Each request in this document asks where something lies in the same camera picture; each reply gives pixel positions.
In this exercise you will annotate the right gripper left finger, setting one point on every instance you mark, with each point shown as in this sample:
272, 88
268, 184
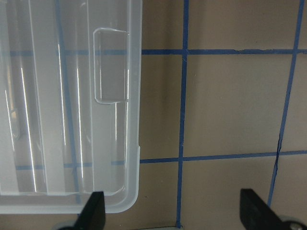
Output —
91, 217

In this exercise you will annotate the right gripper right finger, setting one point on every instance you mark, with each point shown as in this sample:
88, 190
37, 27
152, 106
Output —
255, 214

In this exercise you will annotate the clear plastic box lid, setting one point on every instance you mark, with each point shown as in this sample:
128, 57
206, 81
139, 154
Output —
70, 73

